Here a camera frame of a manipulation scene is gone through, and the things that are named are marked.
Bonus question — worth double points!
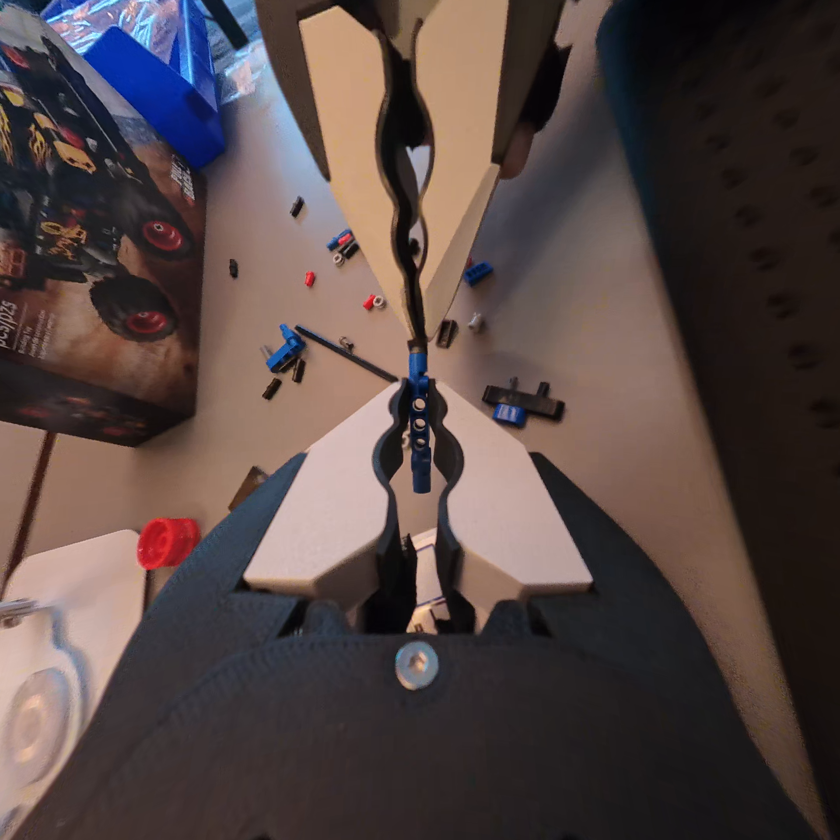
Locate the smooth black square tile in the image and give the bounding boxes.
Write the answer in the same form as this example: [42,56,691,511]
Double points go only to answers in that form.
[227,466,270,513]

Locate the person's right hand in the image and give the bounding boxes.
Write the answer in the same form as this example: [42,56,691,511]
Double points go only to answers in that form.
[500,123,534,179]

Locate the grey desk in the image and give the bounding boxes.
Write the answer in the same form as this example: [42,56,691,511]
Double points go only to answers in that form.
[0,0,828,840]

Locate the toy truck set box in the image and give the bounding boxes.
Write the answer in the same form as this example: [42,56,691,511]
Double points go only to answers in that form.
[0,10,207,448]

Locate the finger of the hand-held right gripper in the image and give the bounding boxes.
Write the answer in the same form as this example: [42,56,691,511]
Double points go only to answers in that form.
[413,0,506,340]
[300,5,416,337]

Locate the black beam with blue part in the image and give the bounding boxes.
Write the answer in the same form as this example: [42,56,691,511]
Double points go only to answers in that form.
[482,375,567,429]

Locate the white book stand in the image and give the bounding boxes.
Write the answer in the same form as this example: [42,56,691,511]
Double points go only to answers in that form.
[0,528,148,788]

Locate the blue angled connector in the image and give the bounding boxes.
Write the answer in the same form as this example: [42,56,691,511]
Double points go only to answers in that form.
[264,323,307,371]

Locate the sticker sheet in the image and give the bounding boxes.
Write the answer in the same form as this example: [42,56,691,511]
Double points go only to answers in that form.
[407,528,454,634]

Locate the dark blue long axle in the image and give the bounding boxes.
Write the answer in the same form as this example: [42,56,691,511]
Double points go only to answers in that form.
[294,324,400,383]

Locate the clear plastic parts bags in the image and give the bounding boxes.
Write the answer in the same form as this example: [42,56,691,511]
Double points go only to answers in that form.
[42,0,263,106]

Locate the blue holed beam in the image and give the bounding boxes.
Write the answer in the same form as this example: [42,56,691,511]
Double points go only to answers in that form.
[407,344,434,494]

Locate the plain blue bin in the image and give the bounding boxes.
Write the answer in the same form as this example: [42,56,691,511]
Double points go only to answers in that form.
[85,0,227,170]

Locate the red wheel hub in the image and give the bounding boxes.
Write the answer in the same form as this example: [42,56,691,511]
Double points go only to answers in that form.
[136,517,201,571]

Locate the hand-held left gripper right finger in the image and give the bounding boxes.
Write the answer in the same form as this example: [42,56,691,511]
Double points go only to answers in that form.
[433,381,595,632]

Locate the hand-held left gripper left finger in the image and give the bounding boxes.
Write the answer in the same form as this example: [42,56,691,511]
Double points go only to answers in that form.
[243,381,405,630]

